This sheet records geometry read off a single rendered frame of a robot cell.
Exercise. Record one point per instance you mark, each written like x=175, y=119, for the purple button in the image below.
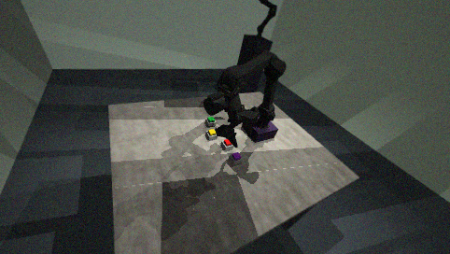
x=235, y=158

